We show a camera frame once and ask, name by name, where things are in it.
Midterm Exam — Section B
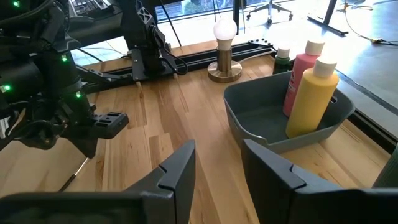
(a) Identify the office chair star base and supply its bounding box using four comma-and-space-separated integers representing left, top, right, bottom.
246, 0, 294, 21

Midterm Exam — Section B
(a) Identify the white lamp cable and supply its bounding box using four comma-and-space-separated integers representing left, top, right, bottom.
238, 49, 278, 65

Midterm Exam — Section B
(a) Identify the large yellow paint bottle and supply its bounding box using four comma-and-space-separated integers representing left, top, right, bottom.
285, 55, 340, 139

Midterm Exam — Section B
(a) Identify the black keyboard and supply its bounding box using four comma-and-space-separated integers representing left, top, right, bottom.
68, 0, 115, 17

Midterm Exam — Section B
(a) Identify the black standing desk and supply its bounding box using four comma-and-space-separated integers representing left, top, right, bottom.
307, 0, 349, 37

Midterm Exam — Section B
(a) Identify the large pink paint bottle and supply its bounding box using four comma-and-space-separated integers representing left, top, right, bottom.
282, 38, 326, 118

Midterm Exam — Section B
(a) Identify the grey-teal plastic bin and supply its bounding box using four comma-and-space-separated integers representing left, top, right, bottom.
222, 70, 356, 154

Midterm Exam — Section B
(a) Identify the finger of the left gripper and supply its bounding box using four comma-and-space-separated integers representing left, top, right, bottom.
73, 136, 100, 160
91, 111, 130, 140

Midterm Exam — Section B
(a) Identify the thin yellow cable with plug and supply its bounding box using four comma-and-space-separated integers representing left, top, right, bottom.
341, 0, 398, 47

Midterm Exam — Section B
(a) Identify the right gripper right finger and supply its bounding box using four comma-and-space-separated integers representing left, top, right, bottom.
241, 138, 398, 224

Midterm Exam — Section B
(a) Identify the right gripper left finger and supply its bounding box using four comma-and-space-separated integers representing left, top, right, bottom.
0, 139, 197, 224

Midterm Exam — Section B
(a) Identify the small green paint bottle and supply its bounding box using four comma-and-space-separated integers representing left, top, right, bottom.
272, 46, 292, 76

